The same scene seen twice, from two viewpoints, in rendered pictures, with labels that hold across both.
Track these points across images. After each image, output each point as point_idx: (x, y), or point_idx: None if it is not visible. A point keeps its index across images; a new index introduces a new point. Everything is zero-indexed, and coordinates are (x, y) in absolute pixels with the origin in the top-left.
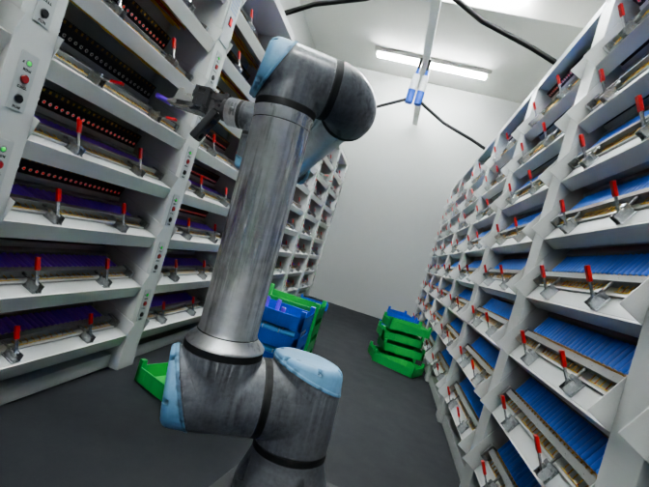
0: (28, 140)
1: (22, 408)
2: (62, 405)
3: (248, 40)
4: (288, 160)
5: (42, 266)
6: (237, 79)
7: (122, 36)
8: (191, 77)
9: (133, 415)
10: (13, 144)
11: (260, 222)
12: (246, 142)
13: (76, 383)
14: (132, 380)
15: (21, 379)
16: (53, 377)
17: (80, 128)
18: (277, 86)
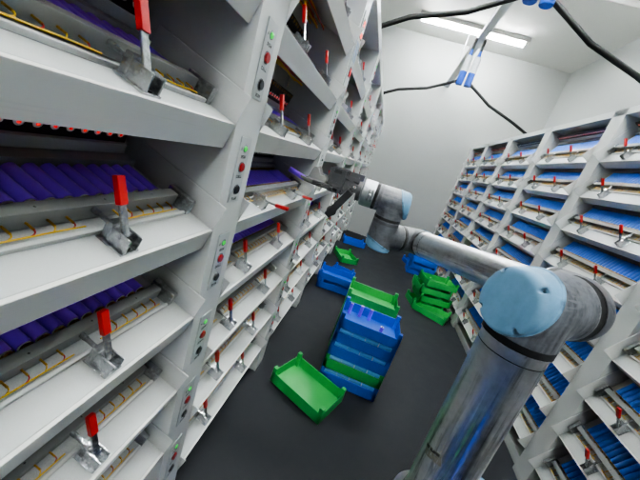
0: (219, 297)
1: (210, 441)
2: (234, 429)
3: (354, 75)
4: (526, 401)
5: None
6: (342, 117)
7: (281, 151)
8: (313, 137)
9: (284, 429)
10: (210, 311)
11: (489, 453)
12: (478, 373)
13: (234, 395)
14: (269, 381)
15: None
16: None
17: (247, 248)
18: (537, 342)
